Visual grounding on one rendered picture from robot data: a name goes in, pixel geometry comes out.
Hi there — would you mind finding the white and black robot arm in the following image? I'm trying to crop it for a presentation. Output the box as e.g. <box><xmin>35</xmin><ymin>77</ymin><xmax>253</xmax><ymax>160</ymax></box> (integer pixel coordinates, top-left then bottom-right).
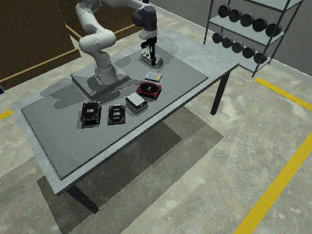
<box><xmin>75</xmin><ymin>0</ymin><xmax>158</xmax><ymax>85</ymax></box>

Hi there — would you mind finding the white button panel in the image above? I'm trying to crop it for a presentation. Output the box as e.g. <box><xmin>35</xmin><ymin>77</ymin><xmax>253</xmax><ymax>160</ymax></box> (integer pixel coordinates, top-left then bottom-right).
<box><xmin>140</xmin><ymin>48</ymin><xmax>163</xmax><ymax>68</ymax></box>

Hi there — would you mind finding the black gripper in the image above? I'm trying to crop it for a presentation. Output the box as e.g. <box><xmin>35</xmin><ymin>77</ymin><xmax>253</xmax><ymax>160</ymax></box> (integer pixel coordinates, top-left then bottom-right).
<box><xmin>147</xmin><ymin>36</ymin><xmax>157</xmax><ymax>66</ymax></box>

